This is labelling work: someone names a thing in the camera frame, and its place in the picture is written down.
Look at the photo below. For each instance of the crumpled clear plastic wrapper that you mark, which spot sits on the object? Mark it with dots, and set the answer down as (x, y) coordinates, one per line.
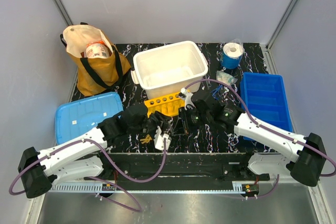
(225, 78)

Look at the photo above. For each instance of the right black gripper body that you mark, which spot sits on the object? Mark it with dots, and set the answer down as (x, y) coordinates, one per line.
(193, 118)

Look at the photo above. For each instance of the dark blue divided tray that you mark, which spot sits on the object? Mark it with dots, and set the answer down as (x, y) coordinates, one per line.
(265, 97)

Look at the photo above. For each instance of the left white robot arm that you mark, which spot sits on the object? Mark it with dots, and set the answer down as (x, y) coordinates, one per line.
(40, 170)

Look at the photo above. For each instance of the light blue plastic lid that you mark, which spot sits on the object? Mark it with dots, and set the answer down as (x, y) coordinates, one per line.
(76, 118)

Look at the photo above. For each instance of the white orange bottle in bag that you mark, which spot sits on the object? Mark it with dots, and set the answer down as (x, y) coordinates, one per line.
(97, 49)

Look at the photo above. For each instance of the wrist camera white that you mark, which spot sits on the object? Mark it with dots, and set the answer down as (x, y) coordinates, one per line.
(186, 96)
(161, 140)

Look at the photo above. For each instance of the blue safety glasses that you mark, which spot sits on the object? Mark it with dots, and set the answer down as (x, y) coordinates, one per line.
(218, 92)

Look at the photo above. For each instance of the yellow test tube rack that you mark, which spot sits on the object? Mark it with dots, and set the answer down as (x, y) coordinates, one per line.
(167, 104)

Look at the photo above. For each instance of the white plastic tub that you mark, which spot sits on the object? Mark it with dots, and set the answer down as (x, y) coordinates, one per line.
(167, 69)

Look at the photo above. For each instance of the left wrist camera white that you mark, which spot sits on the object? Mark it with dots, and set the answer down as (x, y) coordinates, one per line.
(161, 140)

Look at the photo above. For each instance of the yellow knotted rubber band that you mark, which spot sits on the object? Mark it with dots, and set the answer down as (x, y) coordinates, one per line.
(146, 140)

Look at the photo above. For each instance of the brown canvas tote bag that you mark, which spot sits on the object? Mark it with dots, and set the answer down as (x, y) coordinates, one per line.
(95, 74)

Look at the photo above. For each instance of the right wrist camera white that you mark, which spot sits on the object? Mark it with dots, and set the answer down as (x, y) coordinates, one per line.
(186, 96)

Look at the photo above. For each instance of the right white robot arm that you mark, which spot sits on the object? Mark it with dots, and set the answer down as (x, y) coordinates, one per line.
(301, 157)

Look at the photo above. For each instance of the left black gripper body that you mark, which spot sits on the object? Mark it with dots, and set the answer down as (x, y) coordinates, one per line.
(149, 125)

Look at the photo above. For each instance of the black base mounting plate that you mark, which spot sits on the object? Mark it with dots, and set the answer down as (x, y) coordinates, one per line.
(219, 173)

